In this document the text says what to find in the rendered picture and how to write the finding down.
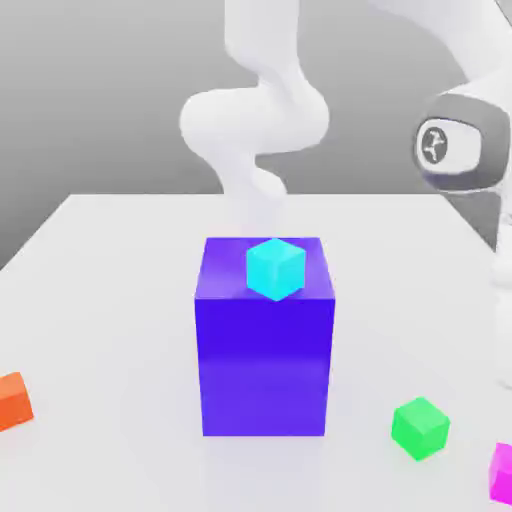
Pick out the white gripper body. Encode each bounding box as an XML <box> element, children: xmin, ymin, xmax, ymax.
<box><xmin>495</xmin><ymin>293</ymin><xmax>512</xmax><ymax>390</ymax></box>

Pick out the small green cube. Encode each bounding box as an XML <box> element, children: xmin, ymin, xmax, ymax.
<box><xmin>390</xmin><ymin>395</ymin><xmax>452</xmax><ymax>463</ymax></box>

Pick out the small magenta cube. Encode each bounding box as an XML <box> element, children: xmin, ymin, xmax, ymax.
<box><xmin>487</xmin><ymin>441</ymin><xmax>512</xmax><ymax>507</ymax></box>

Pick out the small cyan cube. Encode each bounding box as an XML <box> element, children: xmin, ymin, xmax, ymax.
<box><xmin>245</xmin><ymin>237</ymin><xmax>308</xmax><ymax>303</ymax></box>

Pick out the small orange cube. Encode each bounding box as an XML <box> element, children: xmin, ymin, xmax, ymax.
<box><xmin>0</xmin><ymin>370</ymin><xmax>36</xmax><ymax>434</ymax></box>

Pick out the large blue box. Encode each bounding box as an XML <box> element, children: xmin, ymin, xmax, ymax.
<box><xmin>194</xmin><ymin>236</ymin><xmax>336</xmax><ymax>438</ymax></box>

